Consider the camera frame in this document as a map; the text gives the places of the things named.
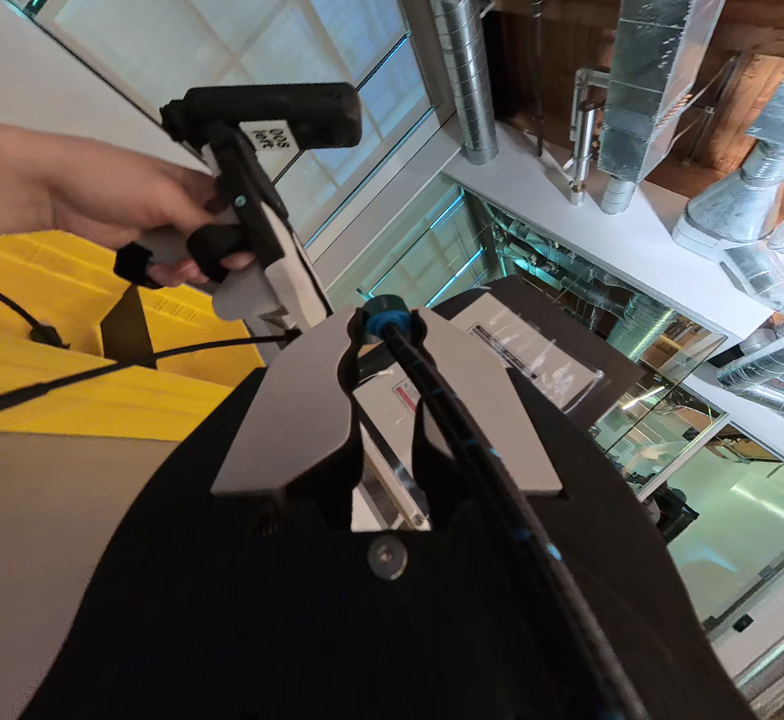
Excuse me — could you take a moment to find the round spiral metal duct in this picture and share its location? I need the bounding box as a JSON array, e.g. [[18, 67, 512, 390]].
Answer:
[[429, 0, 501, 167]]

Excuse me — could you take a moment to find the black device with white labels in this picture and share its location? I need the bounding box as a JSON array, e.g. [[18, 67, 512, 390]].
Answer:
[[352, 276, 648, 532]]

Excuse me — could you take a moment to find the conical metal duct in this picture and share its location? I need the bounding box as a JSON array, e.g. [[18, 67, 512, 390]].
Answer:
[[673, 83, 784, 312]]

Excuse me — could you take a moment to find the rectangular metal duct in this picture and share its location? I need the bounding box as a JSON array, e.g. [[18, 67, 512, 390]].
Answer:
[[596, 0, 752, 183]]

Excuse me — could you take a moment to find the shiny metal pipe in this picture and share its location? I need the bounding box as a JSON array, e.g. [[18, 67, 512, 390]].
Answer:
[[562, 67, 613, 207]]

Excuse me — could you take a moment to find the black braided hdmi cable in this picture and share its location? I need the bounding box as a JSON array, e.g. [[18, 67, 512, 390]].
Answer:
[[360, 293, 653, 720]]

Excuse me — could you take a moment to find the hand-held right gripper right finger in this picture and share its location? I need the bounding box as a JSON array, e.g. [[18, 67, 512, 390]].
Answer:
[[392, 305, 568, 530]]

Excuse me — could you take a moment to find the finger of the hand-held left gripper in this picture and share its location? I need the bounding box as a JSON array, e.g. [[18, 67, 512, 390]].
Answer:
[[260, 212, 336, 339]]

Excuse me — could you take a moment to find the short black cable with plug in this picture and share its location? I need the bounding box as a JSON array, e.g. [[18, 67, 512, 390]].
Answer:
[[0, 293, 69, 348]]

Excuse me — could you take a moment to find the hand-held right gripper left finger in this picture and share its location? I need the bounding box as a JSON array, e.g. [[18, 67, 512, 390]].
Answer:
[[210, 306, 370, 532]]

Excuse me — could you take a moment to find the person's left hand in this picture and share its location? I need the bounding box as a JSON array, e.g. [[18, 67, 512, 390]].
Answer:
[[0, 123, 256, 290]]

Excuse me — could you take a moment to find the thin black cable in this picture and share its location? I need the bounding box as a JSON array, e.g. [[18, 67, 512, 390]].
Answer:
[[0, 328, 302, 412]]

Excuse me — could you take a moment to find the large paned window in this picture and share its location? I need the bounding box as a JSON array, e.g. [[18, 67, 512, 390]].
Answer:
[[0, 0, 457, 317]]

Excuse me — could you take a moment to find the yellow plastic bin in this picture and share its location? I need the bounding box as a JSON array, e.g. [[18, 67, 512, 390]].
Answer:
[[0, 230, 268, 443]]

